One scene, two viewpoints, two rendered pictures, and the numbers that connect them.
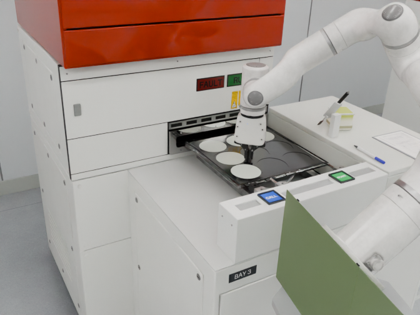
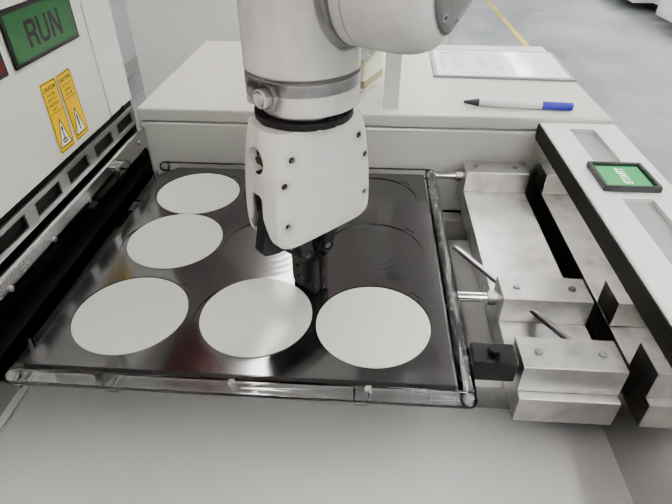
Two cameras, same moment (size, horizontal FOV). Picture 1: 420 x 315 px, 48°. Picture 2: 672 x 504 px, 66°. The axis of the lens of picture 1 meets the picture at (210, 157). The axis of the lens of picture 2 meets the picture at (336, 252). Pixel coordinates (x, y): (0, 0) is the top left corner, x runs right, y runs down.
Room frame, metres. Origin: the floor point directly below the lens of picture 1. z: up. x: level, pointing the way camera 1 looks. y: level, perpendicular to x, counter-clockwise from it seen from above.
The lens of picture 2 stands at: (1.23, 0.16, 1.22)
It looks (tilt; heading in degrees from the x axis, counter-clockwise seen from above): 36 degrees down; 305
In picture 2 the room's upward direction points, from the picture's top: straight up
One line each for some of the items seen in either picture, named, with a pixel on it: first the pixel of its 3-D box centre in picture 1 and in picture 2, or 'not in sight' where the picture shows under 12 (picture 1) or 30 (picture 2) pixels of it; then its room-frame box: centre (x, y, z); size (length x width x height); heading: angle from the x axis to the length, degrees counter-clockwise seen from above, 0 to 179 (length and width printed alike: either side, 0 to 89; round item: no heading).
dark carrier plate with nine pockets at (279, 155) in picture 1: (254, 152); (271, 248); (1.54, -0.16, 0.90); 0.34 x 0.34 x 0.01; 31
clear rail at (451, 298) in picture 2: (285, 174); (444, 256); (1.38, -0.25, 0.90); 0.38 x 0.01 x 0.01; 121
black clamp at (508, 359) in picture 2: (254, 187); (492, 360); (1.29, -0.14, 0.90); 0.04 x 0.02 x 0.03; 31
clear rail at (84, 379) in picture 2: (210, 163); (235, 387); (1.44, 0.00, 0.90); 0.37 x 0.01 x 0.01; 31
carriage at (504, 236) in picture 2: not in sight; (516, 272); (1.32, -0.31, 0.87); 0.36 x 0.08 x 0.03; 121
